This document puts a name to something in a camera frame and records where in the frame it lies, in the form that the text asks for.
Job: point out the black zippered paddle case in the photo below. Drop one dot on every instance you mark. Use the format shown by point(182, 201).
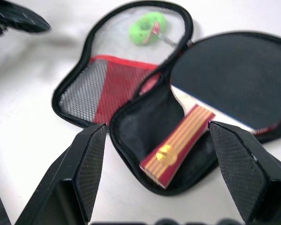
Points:
point(133, 126)

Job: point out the green fuzzy zipper charm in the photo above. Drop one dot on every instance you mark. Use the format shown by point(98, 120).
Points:
point(140, 32)

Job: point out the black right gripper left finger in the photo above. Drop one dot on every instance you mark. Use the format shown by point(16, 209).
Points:
point(68, 178)

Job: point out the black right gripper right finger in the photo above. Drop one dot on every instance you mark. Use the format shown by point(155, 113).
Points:
point(246, 173)

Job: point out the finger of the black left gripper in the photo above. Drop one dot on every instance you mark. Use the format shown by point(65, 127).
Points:
point(18, 16)

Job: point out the table tennis paddle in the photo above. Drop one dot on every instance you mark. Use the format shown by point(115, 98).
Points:
point(227, 70)

